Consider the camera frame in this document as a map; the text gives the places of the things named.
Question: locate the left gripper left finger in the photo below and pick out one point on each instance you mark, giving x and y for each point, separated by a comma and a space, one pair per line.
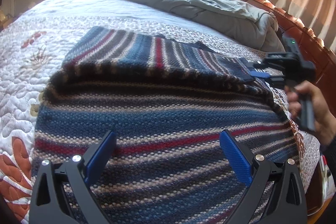
49, 202

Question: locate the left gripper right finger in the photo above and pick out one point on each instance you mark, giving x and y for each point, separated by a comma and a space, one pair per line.
287, 202

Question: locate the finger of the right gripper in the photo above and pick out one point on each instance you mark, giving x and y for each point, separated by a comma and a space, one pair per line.
273, 60
267, 77

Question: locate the blue striped knit sweater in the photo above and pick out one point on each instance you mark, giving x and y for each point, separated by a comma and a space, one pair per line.
167, 102

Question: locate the person's right hand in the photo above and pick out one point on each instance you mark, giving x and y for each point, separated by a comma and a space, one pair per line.
324, 119

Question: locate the red wooden headboard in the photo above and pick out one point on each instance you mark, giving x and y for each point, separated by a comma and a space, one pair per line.
311, 47

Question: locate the grey rumpled duvet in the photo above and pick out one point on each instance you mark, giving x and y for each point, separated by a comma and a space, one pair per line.
250, 26

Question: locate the floral quilted bedspread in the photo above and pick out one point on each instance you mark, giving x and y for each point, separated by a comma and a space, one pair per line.
33, 49

